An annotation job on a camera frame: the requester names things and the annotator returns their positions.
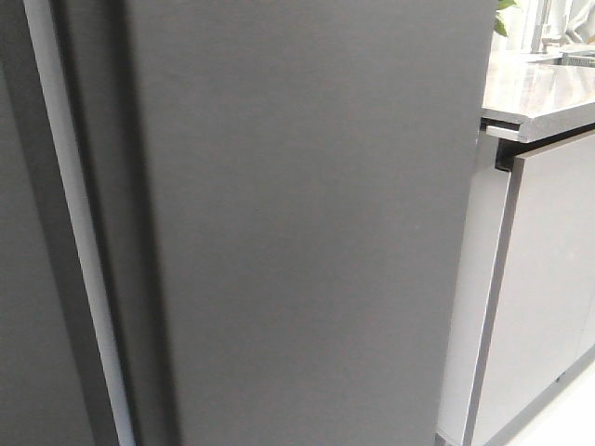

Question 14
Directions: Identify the grey stone countertop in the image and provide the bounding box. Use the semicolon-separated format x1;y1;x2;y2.
482;52;594;143

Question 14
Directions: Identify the green potted plant white pot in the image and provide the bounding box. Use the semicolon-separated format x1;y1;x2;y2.
491;0;521;52

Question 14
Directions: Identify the steel kitchen faucet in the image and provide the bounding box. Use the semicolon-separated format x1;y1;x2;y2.
530;0;567;54

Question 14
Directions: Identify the dark grey fridge door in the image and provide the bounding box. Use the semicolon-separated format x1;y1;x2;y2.
1;1;135;445
50;1;496;445

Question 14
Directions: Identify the steel sink basin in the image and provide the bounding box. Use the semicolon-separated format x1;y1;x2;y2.
536;50;595;69

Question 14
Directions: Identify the grey left cabinet door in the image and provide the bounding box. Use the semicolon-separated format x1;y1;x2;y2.
464;132;594;445

